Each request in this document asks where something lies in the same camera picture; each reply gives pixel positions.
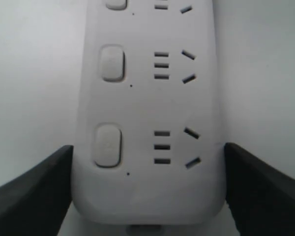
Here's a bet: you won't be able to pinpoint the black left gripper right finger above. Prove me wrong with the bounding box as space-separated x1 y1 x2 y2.
224 143 295 236

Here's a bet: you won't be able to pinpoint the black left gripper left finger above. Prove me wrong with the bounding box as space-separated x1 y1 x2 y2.
0 145 73 236

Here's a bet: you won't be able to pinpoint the white five-outlet power strip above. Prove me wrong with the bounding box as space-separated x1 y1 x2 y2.
71 0 226 225

